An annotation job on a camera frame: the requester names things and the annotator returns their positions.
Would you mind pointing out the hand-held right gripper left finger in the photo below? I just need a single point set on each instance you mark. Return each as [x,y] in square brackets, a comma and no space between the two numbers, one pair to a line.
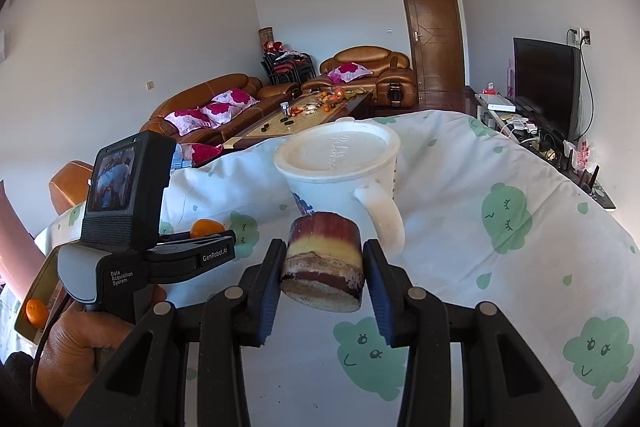
[270,292]

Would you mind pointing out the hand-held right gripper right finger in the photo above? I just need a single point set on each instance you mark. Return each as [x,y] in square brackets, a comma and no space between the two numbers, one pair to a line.
[381,292]

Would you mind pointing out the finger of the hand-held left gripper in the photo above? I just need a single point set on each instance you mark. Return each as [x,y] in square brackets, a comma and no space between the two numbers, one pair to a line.
[190,243]

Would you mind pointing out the kumquat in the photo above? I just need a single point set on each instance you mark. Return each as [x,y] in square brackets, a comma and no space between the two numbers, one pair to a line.
[206,226]
[36,312]

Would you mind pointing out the banded purple sugarcane piece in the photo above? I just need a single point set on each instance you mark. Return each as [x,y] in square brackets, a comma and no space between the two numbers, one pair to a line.
[322,257]

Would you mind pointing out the person's left forearm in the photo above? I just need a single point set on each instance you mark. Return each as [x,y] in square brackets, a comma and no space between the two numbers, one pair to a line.
[20,392]

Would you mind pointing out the person's left hand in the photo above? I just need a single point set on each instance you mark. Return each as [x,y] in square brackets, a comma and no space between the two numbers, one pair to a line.
[75,347]

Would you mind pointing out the brown leather seat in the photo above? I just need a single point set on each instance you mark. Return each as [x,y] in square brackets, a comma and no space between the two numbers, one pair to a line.
[67,187]

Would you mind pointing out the blue checked blanket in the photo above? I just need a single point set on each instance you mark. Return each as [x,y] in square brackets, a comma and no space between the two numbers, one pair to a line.
[180,162]

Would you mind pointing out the red floral cushion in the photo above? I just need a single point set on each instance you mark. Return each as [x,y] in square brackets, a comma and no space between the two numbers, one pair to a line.
[202,153]

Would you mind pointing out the white printed cup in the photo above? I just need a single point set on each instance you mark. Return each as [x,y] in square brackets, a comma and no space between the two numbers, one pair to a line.
[345,192]

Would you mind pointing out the pink electric kettle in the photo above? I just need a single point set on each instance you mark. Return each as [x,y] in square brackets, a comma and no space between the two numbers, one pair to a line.
[15,247]

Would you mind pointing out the floral pink pillow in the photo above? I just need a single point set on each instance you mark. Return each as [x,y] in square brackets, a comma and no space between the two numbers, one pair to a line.
[350,72]
[236,98]
[219,111]
[187,121]

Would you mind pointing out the long brown leather sofa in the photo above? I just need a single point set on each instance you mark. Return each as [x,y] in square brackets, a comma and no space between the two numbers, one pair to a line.
[200,94]

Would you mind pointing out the white cup lid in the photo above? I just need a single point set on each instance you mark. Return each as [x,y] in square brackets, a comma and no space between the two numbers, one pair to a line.
[332,149]

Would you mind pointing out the wooden coffee table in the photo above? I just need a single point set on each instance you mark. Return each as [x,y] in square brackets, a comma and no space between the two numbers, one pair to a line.
[300,124]

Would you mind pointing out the pile of assorted food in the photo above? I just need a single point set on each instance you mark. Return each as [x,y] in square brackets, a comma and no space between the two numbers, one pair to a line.
[330,99]

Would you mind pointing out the stack of black chairs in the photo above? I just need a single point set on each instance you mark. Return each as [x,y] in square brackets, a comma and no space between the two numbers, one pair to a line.
[287,67]

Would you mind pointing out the tall patterned cylinder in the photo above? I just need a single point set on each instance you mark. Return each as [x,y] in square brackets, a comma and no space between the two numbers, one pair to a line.
[266,38]

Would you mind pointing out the white flat box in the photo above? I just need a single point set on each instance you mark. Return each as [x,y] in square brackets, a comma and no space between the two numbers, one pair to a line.
[497,103]

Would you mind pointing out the dark television stand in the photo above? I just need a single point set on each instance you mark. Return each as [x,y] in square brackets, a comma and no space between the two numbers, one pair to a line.
[545,142]

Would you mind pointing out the black router with antennas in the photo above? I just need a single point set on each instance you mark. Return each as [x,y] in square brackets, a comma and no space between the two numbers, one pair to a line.
[575,164]

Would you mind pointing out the brown leather armchair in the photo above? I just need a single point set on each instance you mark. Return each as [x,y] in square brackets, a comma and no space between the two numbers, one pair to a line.
[370,57]

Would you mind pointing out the pink tall package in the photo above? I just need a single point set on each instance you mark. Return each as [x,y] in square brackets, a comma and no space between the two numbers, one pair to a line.
[510,77]

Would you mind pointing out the brown wooden door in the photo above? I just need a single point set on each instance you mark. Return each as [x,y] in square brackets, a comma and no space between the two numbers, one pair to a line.
[432,37]

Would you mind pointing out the black television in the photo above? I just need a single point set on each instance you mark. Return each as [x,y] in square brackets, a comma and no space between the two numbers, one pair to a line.
[545,87]

